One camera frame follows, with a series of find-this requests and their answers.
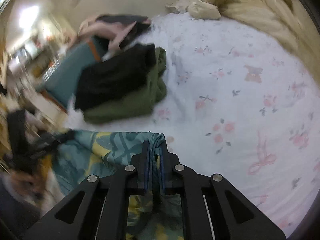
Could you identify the teal orange headboard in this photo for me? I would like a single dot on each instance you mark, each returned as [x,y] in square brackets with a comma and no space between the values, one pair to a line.
[63,82]

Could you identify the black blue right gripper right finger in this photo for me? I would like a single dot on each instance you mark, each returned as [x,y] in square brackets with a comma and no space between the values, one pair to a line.
[212,208]

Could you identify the cream pillow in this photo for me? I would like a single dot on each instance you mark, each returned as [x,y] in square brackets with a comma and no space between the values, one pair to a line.
[180,6]

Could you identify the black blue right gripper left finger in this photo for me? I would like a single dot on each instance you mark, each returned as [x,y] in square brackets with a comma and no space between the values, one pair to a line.
[98,207]

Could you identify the cream crumpled blanket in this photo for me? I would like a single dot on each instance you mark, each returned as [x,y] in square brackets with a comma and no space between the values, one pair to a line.
[285,20]

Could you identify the pink garment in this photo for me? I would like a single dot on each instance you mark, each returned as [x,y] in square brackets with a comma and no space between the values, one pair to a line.
[119,30]

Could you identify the left hand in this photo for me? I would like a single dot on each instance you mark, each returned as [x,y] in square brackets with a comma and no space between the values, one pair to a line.
[32,185]

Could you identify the teal yellow floral pants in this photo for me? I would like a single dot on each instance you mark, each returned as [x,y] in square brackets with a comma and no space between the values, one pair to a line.
[152,216]

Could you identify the folded olive green pants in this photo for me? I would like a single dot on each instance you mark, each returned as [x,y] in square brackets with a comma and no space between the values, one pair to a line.
[140,102]

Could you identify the white floral bed sheet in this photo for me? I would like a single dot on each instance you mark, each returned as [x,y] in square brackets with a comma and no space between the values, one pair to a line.
[237,104]

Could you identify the folded black pants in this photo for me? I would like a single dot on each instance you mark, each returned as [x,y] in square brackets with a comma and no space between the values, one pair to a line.
[115,78]

